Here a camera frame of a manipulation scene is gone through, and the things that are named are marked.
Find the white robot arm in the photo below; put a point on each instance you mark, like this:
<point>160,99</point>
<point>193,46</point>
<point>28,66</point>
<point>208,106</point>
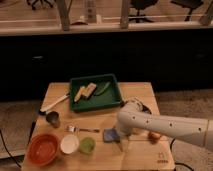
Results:
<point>195,131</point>

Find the white small bowl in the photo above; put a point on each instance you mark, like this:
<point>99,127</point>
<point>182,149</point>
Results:
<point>69,144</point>

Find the dark metal cup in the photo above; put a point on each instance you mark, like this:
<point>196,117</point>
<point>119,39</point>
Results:
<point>53,119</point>

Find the green pepper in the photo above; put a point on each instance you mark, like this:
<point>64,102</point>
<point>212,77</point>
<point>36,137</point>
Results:
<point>99,92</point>

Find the tan bread piece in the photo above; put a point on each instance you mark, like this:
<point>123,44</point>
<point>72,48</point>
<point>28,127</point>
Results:
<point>89,90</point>

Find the black office chair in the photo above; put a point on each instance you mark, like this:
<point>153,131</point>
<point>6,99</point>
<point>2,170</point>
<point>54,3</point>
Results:
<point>139,5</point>

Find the yellow corn cob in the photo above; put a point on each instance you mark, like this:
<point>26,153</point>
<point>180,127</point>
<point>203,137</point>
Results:
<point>79,93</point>

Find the yellow orange fruit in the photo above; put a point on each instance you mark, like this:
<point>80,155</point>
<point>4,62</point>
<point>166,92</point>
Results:
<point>154,137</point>

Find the white handled knife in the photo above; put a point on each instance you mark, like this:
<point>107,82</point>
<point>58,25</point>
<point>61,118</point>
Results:
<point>44,110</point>

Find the green tray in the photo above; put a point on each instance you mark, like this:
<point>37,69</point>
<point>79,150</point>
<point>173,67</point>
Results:
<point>106,95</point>

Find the blue sponge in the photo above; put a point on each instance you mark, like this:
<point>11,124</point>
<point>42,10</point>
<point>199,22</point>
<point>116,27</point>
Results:
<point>110,135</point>

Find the red bowl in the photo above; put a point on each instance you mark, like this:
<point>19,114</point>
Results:
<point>43,149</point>

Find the wooden table leg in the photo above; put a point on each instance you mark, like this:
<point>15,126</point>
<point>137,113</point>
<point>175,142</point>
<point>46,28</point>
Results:
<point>124,19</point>
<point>63,13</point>

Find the wooden table leg middle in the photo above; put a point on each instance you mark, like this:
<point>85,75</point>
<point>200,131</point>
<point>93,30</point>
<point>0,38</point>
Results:
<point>124,19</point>

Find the wooden table leg left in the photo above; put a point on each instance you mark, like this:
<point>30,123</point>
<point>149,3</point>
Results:
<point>63,13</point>

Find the green small cup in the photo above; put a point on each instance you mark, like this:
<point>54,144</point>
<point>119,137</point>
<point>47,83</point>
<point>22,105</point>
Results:
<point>87,145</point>

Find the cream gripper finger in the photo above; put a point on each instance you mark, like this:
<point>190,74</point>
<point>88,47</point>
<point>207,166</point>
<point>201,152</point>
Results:
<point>119,144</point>

